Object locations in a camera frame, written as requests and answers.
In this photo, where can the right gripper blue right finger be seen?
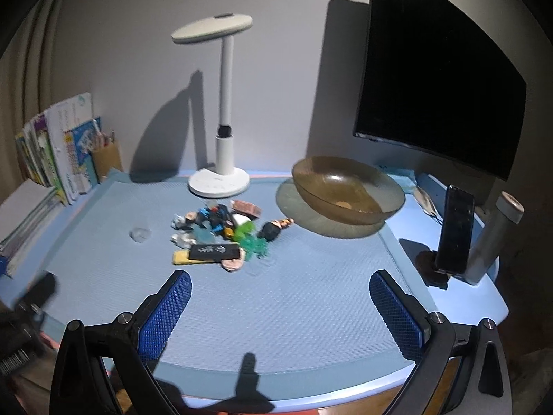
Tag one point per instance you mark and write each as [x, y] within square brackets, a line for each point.
[401, 313]

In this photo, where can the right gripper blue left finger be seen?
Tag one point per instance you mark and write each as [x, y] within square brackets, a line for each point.
[159, 313]

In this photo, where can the black usb stick box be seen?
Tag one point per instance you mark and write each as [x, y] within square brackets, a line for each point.
[214, 252]

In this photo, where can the pink small toy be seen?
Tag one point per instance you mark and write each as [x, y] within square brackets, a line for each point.
[233, 265]

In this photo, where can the light blue crystal toy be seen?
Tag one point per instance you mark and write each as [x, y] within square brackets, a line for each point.
[202, 234]

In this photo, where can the teal translucent toy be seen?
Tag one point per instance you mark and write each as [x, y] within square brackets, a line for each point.
[254, 247]

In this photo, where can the green translucent toy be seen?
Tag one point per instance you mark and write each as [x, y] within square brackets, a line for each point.
[243, 230]

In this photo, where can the black orange figurine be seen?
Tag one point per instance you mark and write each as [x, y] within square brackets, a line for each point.
[271, 230]

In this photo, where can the orange cigarette box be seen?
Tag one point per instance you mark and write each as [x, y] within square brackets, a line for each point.
[246, 208]

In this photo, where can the clear white gear toy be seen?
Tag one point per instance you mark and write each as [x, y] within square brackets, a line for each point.
[184, 240]

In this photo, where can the black smartphone on stand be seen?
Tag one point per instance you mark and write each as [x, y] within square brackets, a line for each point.
[456, 231]

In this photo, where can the white blue robot figurine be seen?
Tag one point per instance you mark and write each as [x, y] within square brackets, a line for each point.
[182, 222]

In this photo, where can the grey thermos bottle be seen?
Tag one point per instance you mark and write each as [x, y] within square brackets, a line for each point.
[507, 213]

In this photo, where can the light blue textured desk mat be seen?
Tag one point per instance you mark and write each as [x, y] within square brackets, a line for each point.
[303, 311]

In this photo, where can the stack of flat books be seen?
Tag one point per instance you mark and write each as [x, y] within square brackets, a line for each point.
[21, 213]

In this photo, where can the blue tissue box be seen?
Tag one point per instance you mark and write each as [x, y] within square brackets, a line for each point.
[405, 178]

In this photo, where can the amber ribbed glass bowl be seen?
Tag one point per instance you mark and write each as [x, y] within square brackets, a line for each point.
[346, 190]

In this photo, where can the white desk lamp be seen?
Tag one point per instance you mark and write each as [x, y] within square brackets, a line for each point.
[223, 179]

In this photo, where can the brown pencil holder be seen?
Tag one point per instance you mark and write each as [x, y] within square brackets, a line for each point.
[105, 155]

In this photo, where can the upright books row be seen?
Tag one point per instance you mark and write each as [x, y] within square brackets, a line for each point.
[55, 147]

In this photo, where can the black monitor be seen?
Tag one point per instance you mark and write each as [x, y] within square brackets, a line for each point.
[435, 81]

